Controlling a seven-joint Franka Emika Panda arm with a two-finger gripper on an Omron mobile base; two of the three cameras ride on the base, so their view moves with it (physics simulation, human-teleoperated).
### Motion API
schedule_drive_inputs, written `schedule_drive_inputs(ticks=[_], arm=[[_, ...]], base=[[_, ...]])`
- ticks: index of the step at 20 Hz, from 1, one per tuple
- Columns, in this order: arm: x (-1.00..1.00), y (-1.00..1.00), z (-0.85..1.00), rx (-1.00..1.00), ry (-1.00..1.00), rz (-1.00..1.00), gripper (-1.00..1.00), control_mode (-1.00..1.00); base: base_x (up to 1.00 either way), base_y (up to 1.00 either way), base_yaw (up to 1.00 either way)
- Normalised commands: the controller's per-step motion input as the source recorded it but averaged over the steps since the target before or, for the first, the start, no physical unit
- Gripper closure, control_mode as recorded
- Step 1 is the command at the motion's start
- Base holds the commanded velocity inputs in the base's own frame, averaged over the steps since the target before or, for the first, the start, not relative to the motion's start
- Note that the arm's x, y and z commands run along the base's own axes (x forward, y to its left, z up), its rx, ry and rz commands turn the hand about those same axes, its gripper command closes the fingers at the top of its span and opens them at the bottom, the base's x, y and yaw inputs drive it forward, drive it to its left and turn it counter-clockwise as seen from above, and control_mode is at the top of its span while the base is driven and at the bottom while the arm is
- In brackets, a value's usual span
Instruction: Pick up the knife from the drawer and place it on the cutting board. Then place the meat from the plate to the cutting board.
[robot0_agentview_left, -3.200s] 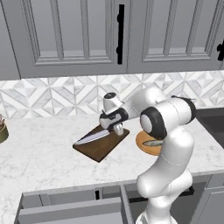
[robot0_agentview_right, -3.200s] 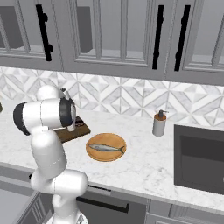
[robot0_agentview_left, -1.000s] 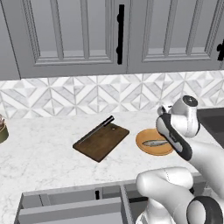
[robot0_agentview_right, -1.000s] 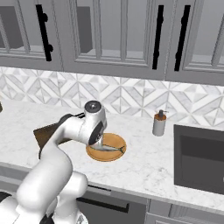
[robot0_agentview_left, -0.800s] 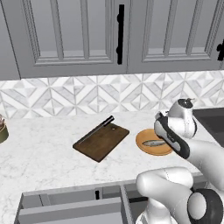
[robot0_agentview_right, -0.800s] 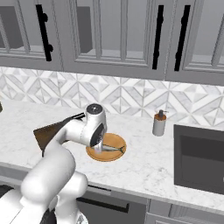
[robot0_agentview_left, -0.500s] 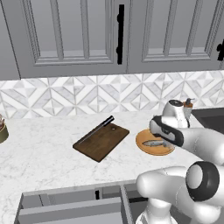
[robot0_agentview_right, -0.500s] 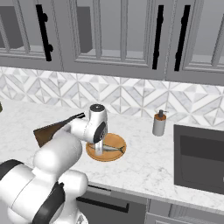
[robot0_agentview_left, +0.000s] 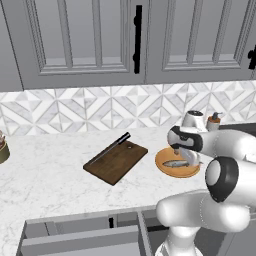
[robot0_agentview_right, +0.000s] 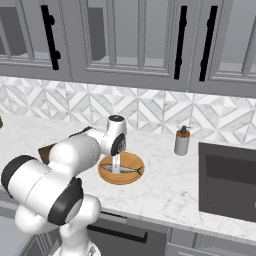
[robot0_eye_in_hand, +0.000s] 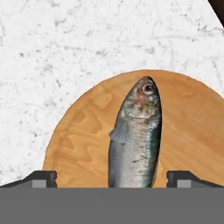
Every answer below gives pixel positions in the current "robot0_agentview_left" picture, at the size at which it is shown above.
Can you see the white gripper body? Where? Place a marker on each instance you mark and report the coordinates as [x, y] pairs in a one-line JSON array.
[[189, 156]]

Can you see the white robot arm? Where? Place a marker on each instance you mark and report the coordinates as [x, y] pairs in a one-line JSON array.
[[213, 213]]

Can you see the orange round plate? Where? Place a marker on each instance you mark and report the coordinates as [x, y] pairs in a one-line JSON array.
[[176, 172]]

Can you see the dark wooden cutting board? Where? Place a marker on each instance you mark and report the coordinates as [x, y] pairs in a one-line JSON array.
[[116, 162]]

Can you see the grey fish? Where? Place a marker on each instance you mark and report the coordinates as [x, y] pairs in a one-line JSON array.
[[174, 163]]

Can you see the brown and white soap dispenser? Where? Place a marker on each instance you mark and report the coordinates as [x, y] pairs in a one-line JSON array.
[[213, 123]]

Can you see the dark sink basin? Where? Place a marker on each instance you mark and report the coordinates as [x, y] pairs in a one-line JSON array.
[[240, 127]]

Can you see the wide grey cupboard door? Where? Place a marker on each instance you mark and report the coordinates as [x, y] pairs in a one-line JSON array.
[[83, 40]]

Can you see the olive pot with tools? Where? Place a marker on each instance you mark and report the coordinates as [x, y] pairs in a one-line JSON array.
[[3, 151]]

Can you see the grey cupboard side panel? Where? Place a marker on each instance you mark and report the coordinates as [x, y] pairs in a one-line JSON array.
[[8, 60]]

